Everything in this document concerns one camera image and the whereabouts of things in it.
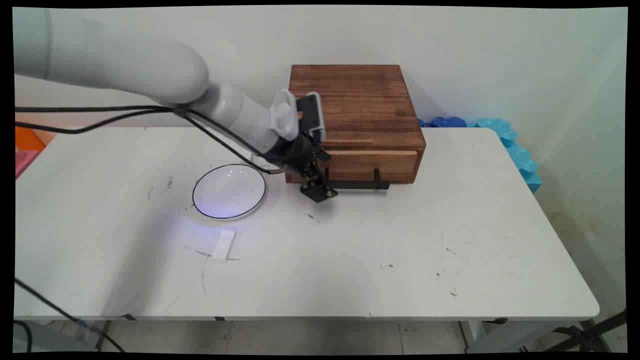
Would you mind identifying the small white foam block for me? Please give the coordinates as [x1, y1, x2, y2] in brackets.
[211, 229, 237, 263]

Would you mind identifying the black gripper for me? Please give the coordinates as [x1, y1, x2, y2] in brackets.
[263, 133, 339, 204]

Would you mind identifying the white table leg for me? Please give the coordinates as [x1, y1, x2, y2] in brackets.
[457, 320, 506, 353]

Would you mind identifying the dark blue foam mat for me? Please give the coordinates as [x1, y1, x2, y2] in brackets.
[418, 116, 468, 129]

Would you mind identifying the black white wrist camera box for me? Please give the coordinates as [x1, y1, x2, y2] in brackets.
[295, 92, 327, 144]

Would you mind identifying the black cable with connector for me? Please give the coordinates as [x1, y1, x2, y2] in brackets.
[15, 278, 127, 354]

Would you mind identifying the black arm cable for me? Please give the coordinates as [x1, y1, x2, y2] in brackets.
[15, 107, 281, 173]
[15, 104, 288, 176]

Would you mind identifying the white plate black rim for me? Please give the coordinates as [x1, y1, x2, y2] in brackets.
[192, 163, 267, 221]

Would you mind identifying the pink foam piece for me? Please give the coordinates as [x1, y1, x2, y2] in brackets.
[15, 149, 41, 180]

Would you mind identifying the black metal stand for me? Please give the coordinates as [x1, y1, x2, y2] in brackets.
[542, 309, 628, 353]

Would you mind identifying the light cyan foam mat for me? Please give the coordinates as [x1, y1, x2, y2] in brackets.
[466, 117, 544, 194]

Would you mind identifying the dark wooden drawer cabinet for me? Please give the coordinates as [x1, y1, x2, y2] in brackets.
[286, 64, 427, 185]

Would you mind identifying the black looped floor cable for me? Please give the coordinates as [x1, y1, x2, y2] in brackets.
[14, 320, 34, 354]

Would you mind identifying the orange foam piece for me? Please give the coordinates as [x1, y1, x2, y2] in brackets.
[15, 126, 47, 152]

